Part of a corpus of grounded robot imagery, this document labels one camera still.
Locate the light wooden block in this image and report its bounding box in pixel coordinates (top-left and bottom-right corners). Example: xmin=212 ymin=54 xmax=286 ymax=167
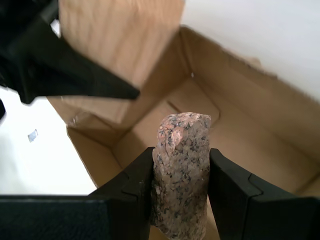
xmin=57 ymin=0 xmax=186 ymax=91

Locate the pinkish speckled granite rock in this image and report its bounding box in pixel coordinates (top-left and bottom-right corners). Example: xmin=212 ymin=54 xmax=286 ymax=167
xmin=149 ymin=111 xmax=212 ymax=240

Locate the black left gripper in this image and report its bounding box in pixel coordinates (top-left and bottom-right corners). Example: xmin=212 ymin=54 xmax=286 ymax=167
xmin=0 ymin=0 xmax=140 ymax=105

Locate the brown cardboard box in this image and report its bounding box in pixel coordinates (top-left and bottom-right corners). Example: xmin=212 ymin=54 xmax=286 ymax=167
xmin=46 ymin=24 xmax=320 ymax=240

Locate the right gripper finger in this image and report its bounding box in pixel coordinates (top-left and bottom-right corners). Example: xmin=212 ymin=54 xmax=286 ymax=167
xmin=0 ymin=146 xmax=154 ymax=240
xmin=208 ymin=147 xmax=320 ymax=240

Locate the grey tape square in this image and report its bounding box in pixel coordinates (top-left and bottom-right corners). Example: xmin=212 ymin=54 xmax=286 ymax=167
xmin=27 ymin=129 xmax=39 ymax=143

